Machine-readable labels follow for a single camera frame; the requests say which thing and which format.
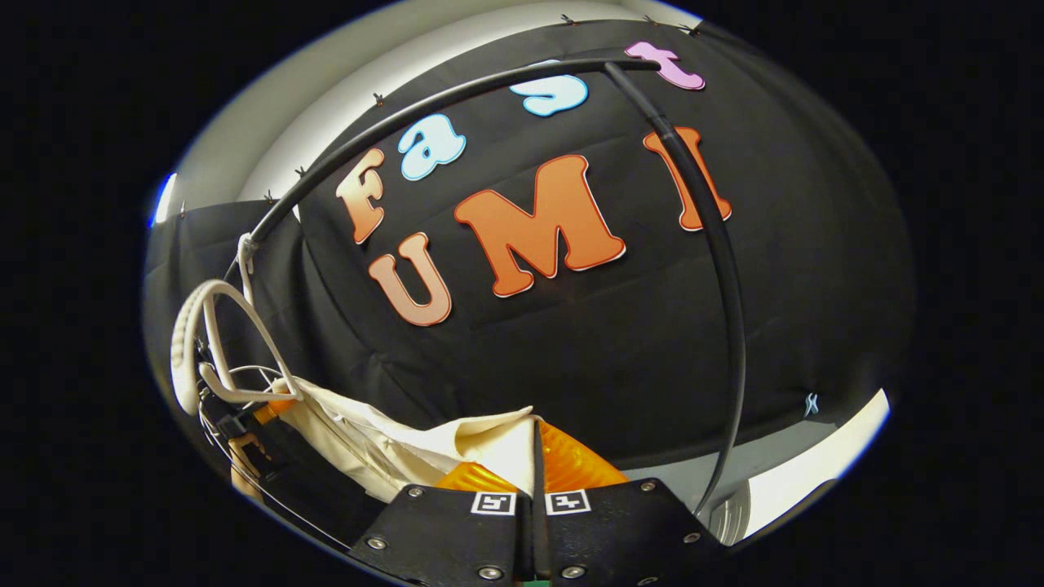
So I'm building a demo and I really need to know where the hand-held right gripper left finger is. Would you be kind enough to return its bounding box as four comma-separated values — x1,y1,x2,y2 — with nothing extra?
347,461,537,587

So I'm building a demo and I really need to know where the black clothes rack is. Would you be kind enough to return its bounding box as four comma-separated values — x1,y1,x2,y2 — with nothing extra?
224,55,750,519

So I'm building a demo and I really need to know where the black backdrop cloth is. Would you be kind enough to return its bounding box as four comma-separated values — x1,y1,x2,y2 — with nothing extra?
144,18,916,492

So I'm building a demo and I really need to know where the white plastic hanger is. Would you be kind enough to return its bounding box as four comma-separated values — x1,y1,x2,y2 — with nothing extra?
169,233,305,417

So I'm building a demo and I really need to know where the cream shirt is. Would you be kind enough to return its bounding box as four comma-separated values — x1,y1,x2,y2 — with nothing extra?
273,377,542,503

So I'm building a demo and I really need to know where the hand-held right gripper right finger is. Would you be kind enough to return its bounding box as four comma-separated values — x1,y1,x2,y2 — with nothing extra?
532,416,732,587

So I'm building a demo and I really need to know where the ceiling light panel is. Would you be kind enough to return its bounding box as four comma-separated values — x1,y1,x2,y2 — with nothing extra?
152,171,179,227

